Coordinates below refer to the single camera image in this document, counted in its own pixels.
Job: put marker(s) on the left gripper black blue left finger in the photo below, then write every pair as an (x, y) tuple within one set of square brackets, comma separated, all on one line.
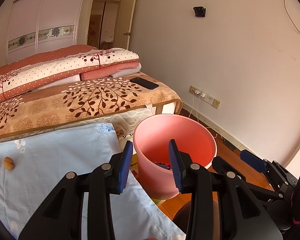
[(121, 166)]

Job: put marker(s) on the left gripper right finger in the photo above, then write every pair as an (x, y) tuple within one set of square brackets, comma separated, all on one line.
[(180, 165)]

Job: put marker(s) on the pink plastic trash bucket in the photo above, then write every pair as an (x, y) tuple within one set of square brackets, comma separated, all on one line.
[(151, 139)]

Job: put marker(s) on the wooden bedroom door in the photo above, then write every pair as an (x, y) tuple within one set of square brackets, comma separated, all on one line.
[(110, 23)]

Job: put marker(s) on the beige leaf pattern blanket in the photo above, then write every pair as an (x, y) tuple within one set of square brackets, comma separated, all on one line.
[(63, 104)]

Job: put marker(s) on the black smartphone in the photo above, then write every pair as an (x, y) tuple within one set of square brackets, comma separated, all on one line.
[(144, 83)]

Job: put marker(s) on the pink folded blanket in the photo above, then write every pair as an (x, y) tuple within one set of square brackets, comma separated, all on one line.
[(117, 70)]

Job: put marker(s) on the light blue floral pillowcase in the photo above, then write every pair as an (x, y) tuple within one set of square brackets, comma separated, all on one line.
[(41, 161)]

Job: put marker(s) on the walnut right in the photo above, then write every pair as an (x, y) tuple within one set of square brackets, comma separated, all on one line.
[(8, 163)]

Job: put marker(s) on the folded red white dotted quilt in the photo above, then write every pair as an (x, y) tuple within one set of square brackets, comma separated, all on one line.
[(44, 68)]

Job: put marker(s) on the white wardrobe sliding doors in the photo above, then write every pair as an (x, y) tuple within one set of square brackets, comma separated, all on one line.
[(37, 26)]

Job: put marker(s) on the wall power outlets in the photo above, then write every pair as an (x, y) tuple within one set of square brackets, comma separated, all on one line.
[(215, 103)]

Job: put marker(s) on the black wall mounted box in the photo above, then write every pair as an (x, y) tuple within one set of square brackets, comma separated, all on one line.
[(199, 11)]

